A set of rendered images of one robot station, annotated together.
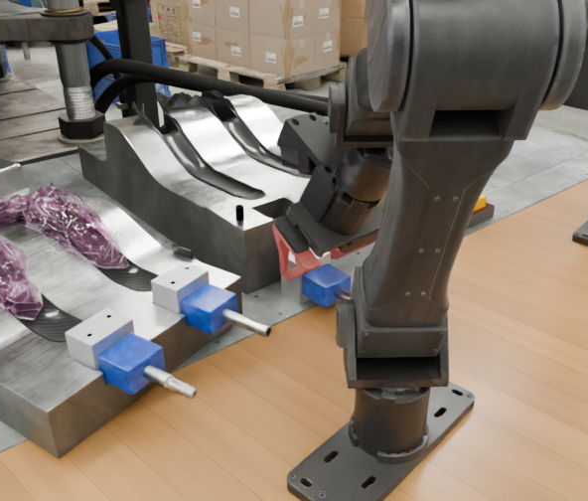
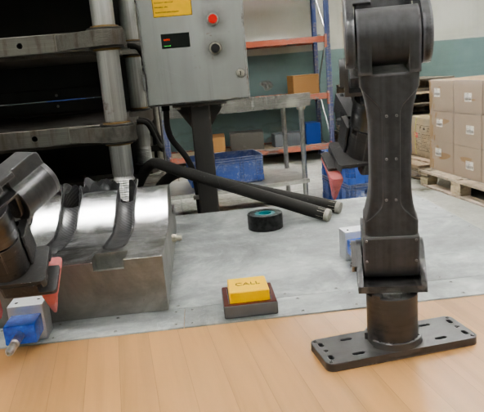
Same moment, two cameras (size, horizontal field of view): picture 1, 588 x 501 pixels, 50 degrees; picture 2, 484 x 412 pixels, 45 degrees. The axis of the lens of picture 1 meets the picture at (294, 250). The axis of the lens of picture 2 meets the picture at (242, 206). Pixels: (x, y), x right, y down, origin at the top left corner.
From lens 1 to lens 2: 0.78 m
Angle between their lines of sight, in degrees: 37
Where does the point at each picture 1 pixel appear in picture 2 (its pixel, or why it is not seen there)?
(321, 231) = not seen: outside the picture
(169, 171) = (42, 233)
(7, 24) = (78, 132)
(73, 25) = (113, 132)
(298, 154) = not seen: outside the picture
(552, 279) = (219, 375)
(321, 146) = not seen: outside the picture
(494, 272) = (184, 356)
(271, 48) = not seen: outside the picture
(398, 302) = not seen: outside the picture
